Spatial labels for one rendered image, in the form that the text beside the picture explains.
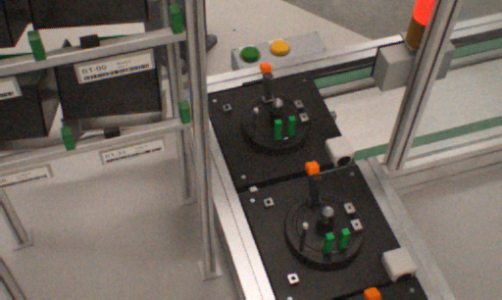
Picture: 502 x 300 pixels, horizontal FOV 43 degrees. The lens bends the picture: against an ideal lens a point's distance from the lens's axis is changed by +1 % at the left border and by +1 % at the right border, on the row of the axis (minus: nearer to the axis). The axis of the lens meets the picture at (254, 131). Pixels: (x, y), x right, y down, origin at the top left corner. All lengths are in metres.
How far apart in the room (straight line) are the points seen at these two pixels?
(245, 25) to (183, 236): 0.62
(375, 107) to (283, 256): 0.45
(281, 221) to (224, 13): 0.71
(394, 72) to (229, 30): 0.66
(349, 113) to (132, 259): 0.55
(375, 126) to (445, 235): 0.26
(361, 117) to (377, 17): 1.69
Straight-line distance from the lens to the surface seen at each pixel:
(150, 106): 0.87
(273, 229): 1.15
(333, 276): 1.12
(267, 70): 1.25
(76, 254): 1.29
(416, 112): 1.15
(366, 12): 3.07
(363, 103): 1.42
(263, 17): 1.68
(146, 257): 1.26
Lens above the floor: 1.97
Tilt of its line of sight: 51 degrees down
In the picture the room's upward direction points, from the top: 2 degrees clockwise
